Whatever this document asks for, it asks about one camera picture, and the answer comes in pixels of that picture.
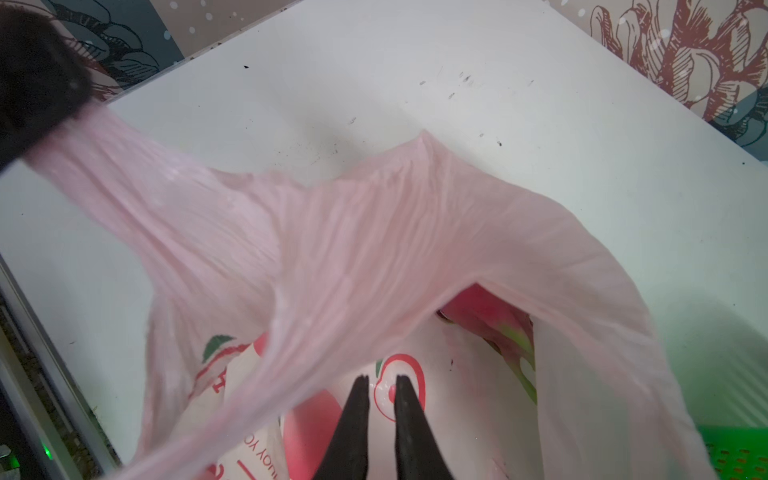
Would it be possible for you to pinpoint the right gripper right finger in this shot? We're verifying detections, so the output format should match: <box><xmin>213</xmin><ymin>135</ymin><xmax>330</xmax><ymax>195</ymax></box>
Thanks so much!
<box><xmin>394</xmin><ymin>375</ymin><xmax>454</xmax><ymax>480</ymax></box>

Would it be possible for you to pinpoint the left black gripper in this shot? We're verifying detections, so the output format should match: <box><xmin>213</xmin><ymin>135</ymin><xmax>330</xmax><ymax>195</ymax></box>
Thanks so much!
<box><xmin>1</xmin><ymin>7</ymin><xmax>92</xmax><ymax>170</ymax></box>

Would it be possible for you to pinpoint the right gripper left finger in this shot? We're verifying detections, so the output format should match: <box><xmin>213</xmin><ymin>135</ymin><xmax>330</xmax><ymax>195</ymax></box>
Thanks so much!
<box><xmin>313</xmin><ymin>375</ymin><xmax>370</xmax><ymax>480</ymax></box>

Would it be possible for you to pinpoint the pink plastic bag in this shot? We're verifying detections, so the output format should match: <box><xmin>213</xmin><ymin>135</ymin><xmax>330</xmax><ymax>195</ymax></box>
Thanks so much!
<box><xmin>24</xmin><ymin>103</ymin><xmax>715</xmax><ymax>479</ymax></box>

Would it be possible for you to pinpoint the green plastic basket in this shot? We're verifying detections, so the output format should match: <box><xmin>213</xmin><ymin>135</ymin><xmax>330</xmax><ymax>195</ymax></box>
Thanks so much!
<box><xmin>698</xmin><ymin>426</ymin><xmax>768</xmax><ymax>480</ymax></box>

